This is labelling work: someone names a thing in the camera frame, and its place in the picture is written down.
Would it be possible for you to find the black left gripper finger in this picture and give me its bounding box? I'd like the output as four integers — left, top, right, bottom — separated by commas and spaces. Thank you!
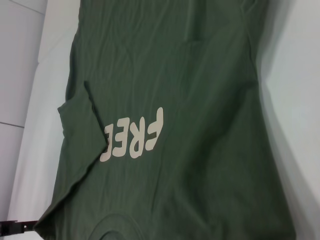
0, 219, 39, 232

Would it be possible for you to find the dark green FREE t-shirt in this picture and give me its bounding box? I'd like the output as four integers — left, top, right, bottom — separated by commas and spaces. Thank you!
33, 0, 308, 240

